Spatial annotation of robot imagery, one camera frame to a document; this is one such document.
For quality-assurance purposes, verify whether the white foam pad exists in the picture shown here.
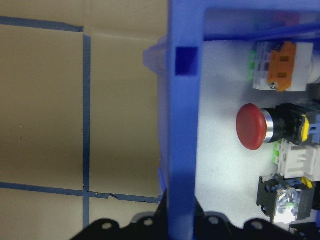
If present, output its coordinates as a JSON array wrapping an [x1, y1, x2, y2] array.
[[194, 38, 320, 231]]

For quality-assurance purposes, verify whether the white block silver push button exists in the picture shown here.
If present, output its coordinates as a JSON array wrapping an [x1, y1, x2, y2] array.
[[273, 138, 320, 181]]

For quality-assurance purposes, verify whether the red button with black block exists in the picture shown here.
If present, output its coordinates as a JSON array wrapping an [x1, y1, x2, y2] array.
[[256, 174, 316, 225]]

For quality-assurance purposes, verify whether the orange white selector switch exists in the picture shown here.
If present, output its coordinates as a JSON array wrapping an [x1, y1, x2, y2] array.
[[248, 41, 320, 93]]

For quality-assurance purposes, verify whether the blue bin with push buttons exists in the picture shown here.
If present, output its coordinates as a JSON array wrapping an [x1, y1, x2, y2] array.
[[142, 0, 320, 240]]

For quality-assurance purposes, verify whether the red mushroom emergency button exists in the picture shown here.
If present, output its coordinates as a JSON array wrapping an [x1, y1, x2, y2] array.
[[236, 102, 320, 151]]

